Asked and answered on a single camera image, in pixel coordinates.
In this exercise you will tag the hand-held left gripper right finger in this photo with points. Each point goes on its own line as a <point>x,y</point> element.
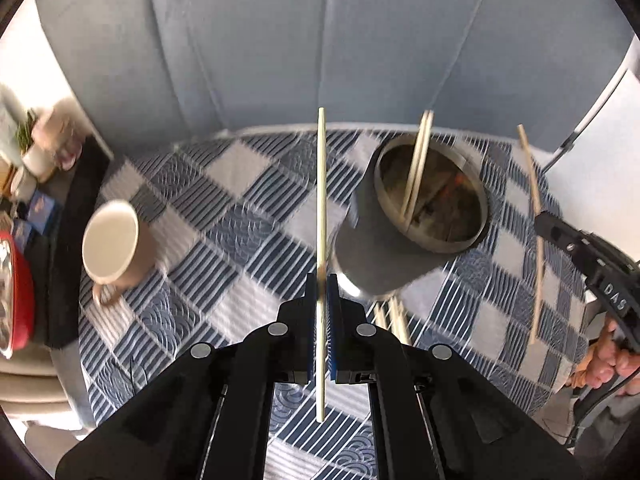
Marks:
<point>334,327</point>

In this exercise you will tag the blue white patterned tablecloth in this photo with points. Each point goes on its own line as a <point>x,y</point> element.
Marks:
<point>225,260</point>

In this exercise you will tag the blue box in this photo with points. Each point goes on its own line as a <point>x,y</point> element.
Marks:
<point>41,210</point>

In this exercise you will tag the blue upholstered headboard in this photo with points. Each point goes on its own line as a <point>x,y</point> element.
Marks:
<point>250,35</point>

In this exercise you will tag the black side table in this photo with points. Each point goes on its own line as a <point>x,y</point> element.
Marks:
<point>65,260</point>

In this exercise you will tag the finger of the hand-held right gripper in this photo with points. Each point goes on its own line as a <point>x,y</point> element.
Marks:
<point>562,232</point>

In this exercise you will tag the beige ceramic mug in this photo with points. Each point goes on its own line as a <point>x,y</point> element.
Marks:
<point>110,242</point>

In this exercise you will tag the wooden chopstick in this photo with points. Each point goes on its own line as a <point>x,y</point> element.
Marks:
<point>382,317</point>
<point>400,322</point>
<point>322,185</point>
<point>412,170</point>
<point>420,170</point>
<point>540,270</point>

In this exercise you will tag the black cylindrical utensil holder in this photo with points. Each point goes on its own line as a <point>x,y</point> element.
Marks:
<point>380,260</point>

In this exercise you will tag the red bowl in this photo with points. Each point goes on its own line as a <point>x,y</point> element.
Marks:
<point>22,285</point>

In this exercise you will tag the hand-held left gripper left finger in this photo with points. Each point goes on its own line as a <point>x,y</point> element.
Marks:
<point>312,327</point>

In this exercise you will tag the beige curtain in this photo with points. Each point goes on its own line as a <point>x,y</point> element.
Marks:
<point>25,385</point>

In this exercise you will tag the small plant in white pot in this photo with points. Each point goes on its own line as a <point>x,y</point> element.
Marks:
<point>31,152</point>

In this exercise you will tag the person's right hand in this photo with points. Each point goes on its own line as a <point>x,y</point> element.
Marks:
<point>602,365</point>

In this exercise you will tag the pink jar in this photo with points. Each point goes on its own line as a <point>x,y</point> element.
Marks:
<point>62,130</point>

